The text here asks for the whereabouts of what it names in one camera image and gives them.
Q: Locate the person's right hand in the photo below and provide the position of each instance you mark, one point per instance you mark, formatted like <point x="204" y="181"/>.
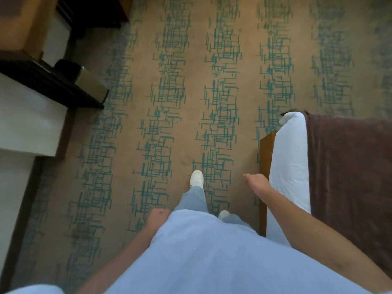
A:
<point x="258" y="182"/>

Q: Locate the person's right forearm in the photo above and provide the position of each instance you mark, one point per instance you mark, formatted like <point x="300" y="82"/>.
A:
<point x="318" y="238"/>

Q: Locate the white bed mattress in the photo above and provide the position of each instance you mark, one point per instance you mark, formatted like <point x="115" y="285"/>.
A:
<point x="289" y="174"/>

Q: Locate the metal waste bin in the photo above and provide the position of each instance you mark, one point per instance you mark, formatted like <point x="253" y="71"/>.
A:
<point x="84" y="79"/>

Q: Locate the dark wooden furniture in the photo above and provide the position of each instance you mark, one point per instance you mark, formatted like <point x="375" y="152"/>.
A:
<point x="92" y="12"/>

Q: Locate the wooden bed frame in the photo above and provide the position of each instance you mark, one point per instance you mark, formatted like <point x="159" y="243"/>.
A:
<point x="265" y="180"/>

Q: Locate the person's left hand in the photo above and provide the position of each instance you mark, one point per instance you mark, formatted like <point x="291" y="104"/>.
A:
<point x="156" y="217"/>

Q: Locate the brown bed runner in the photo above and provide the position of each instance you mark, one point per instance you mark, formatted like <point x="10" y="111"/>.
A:
<point x="352" y="180"/>

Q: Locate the person's left fingers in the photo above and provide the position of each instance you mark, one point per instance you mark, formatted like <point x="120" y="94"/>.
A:
<point x="161" y="213"/>

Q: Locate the person's right fingers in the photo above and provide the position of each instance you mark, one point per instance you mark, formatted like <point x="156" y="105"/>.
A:
<point x="248" y="178"/>

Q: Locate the person's left forearm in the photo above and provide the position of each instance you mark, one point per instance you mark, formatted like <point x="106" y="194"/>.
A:
<point x="113" y="263"/>

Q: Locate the light grey trousers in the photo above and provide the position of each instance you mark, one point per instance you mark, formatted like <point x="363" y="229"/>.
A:
<point x="202" y="205"/>

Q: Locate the dark wooden shelf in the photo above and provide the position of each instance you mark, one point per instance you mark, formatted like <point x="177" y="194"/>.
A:
<point x="49" y="84"/>

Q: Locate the light blue shirt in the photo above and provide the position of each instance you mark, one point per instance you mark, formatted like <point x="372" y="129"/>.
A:
<point x="214" y="257"/>

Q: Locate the brown wooden cabinet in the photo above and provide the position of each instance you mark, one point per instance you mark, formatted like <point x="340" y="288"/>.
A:
<point x="24" y="24"/>

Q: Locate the white shoe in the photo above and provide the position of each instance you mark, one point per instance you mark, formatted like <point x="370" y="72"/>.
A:
<point x="223" y="214"/>
<point x="197" y="179"/>

